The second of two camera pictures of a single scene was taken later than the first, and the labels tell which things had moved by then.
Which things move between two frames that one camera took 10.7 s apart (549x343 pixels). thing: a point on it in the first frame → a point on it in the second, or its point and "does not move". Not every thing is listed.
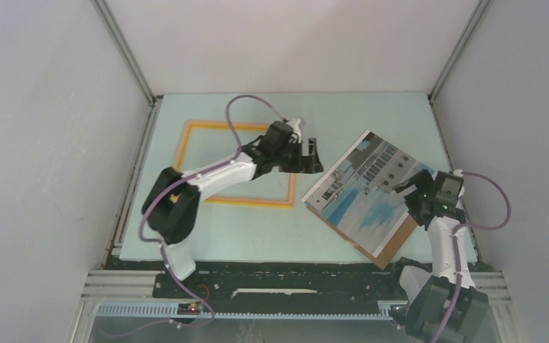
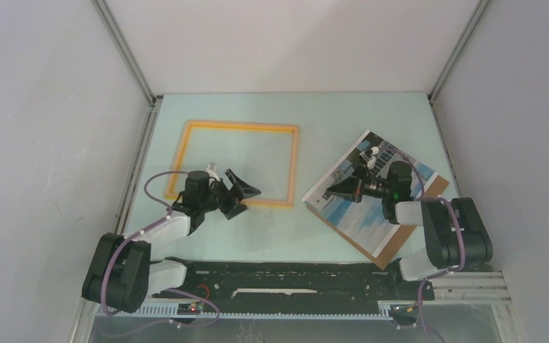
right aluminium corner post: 480,8 does not move
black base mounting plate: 283,283 does not move
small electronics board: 191,309 does not move
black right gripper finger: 423,181 → 350,189
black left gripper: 307,164 → 239,188
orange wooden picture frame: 244,126 does not move
